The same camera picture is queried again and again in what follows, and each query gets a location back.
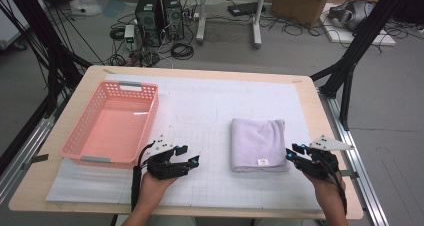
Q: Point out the grey headset device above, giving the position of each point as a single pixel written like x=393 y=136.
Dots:
x=355 y=12

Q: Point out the lilac printed towel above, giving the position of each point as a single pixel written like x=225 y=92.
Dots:
x=258 y=142

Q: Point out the flat black device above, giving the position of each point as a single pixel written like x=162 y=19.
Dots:
x=245 y=8

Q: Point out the black metal frame stand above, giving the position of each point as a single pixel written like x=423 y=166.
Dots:
x=38 y=26
x=366 y=36

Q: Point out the aluminium rail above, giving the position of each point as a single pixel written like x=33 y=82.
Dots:
x=31 y=142
x=366 y=192

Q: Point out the white metal floor stand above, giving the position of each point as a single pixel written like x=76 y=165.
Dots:
x=257 y=22

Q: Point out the wide black computer tower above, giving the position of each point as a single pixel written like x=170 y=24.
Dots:
x=148 y=19

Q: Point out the narrow black computer tower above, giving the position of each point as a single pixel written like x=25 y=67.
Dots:
x=173 y=17

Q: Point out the brown cardboard box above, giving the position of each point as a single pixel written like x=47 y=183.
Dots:
x=300 y=4

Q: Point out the clear plastic bag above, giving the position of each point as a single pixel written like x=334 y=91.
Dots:
x=85 y=7

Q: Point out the person's left hand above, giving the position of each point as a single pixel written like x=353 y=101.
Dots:
x=155 y=189

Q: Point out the small white and green box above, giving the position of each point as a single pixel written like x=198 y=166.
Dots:
x=129 y=34

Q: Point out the white grid mat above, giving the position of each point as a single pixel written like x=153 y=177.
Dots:
x=200 y=96

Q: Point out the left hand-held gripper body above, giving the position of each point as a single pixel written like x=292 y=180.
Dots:
x=165 y=167

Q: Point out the person's right hand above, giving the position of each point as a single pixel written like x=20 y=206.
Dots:
x=328 y=191

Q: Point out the grey metal clamp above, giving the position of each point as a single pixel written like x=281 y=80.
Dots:
x=36 y=159
x=352 y=174

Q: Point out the pink plastic basket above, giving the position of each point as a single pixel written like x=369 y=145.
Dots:
x=113 y=132

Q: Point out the white foam board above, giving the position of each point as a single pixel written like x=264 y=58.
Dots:
x=343 y=36

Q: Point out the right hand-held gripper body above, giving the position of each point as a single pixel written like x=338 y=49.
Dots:
x=320 y=167

